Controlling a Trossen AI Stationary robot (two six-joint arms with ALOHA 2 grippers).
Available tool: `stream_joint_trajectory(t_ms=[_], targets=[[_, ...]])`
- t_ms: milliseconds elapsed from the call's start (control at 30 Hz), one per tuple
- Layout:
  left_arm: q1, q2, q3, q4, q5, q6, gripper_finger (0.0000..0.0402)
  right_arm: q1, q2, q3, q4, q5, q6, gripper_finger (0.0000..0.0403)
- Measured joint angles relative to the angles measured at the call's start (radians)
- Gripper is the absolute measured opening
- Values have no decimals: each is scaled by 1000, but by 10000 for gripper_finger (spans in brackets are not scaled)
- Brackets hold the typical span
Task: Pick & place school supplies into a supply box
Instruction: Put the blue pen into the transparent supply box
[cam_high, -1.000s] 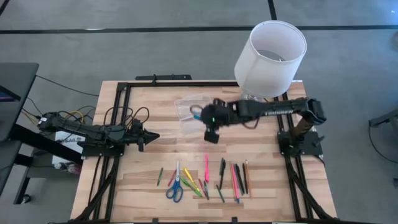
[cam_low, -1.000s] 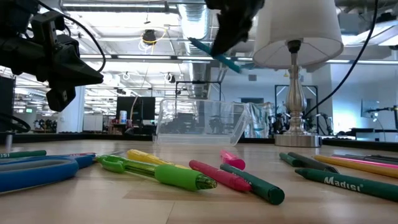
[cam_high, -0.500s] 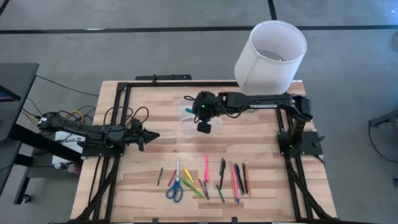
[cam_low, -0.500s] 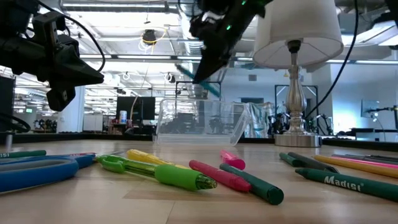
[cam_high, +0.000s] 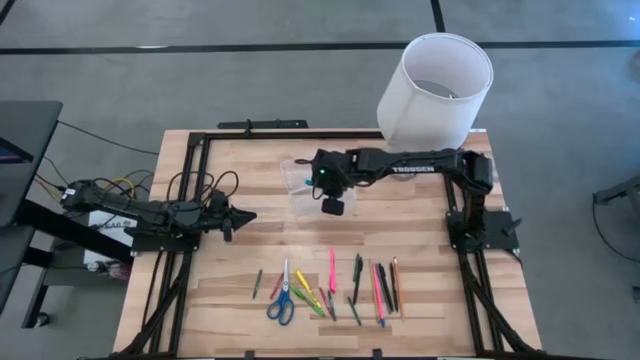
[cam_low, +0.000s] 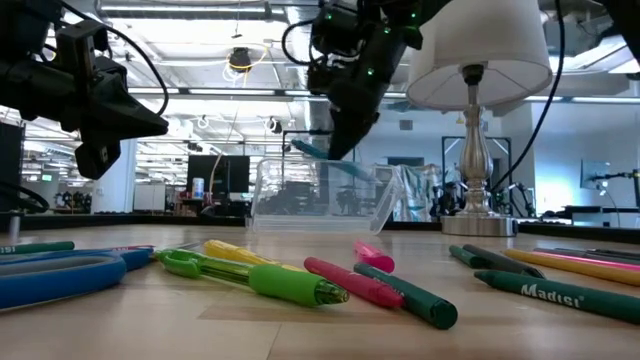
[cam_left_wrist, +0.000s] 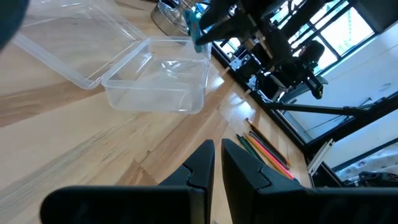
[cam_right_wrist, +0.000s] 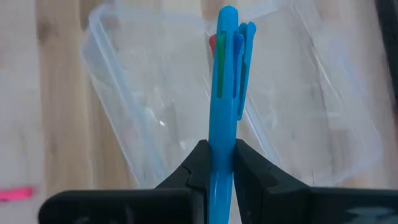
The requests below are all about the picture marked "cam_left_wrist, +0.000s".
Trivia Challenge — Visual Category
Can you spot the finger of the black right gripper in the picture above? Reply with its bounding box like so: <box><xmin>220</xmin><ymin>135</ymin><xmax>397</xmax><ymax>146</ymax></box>
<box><xmin>195</xmin><ymin>18</ymin><xmax>252</xmax><ymax>47</ymax></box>
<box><xmin>198</xmin><ymin>0</ymin><xmax>246</xmax><ymax>30</ymax></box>

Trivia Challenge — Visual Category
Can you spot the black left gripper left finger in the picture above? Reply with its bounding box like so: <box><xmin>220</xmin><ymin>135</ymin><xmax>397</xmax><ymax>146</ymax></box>
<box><xmin>39</xmin><ymin>139</ymin><xmax>216</xmax><ymax>224</ymax></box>

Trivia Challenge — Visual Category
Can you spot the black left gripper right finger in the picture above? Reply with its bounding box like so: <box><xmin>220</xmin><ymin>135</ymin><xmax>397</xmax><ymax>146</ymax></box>
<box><xmin>220</xmin><ymin>138</ymin><xmax>398</xmax><ymax>224</ymax></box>

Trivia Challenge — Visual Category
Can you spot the pink pencil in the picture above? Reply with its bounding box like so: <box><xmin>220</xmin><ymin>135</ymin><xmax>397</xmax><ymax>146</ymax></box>
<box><xmin>248</xmin><ymin>135</ymin><xmax>295</xmax><ymax>180</ymax></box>

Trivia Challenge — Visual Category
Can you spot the yellow pencil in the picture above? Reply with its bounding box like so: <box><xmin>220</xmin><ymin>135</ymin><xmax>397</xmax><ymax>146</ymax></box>
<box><xmin>243</xmin><ymin>133</ymin><xmax>290</xmax><ymax>180</ymax></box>

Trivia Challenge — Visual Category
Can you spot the dark wooden pencil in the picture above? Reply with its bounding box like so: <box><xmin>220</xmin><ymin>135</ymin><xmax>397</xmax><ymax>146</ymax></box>
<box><xmin>248</xmin><ymin>130</ymin><xmax>290</xmax><ymax>170</ymax></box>
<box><xmin>244</xmin><ymin>117</ymin><xmax>290</xmax><ymax>166</ymax></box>

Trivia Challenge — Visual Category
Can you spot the green pencil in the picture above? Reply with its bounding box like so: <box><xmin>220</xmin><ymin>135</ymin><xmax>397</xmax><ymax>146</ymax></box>
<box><xmin>235</xmin><ymin>133</ymin><xmax>265</xmax><ymax>163</ymax></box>

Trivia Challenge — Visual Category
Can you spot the clear plastic supply box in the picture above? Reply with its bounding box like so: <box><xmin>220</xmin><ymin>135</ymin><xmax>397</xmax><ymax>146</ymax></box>
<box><xmin>12</xmin><ymin>0</ymin><xmax>213</xmax><ymax>114</ymax></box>

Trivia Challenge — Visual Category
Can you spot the white shade silver table lamp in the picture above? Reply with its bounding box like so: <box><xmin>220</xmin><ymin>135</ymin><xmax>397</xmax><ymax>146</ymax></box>
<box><xmin>150</xmin><ymin>0</ymin><xmax>191</xmax><ymax>37</ymax></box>

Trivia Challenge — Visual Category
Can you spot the black aluminium table frame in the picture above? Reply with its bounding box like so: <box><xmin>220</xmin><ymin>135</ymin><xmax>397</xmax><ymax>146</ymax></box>
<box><xmin>211</xmin><ymin>43</ymin><xmax>398</xmax><ymax>187</ymax></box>

